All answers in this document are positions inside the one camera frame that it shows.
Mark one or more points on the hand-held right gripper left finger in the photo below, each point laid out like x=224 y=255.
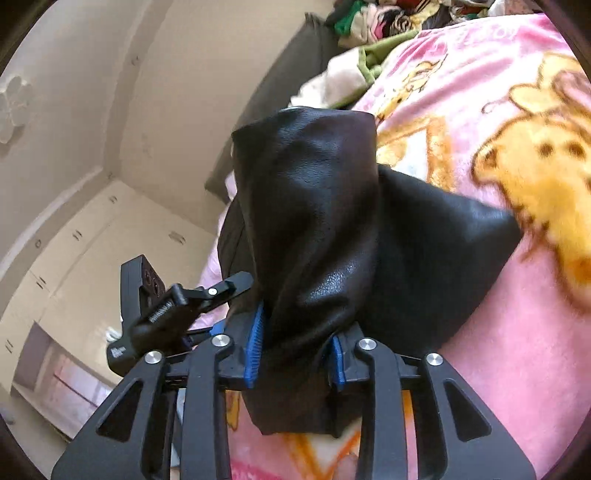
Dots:
x=254 y=350

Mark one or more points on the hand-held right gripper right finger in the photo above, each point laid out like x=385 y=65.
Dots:
x=339 y=364

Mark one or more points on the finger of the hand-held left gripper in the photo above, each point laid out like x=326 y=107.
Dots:
x=226 y=288
x=207 y=334

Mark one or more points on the black leather jacket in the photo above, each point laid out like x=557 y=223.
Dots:
x=314 y=207

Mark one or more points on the pile of mixed clothes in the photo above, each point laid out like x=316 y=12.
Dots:
x=392 y=16

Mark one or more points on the cream wardrobe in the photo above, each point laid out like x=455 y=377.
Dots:
x=92 y=258

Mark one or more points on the pink printed bear blanket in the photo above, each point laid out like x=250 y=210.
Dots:
x=485 y=346

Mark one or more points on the white flower-shaped ceiling lamp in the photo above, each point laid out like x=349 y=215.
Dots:
x=14 y=110

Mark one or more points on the green and cream fleece blanket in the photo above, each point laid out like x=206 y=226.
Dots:
x=369 y=57

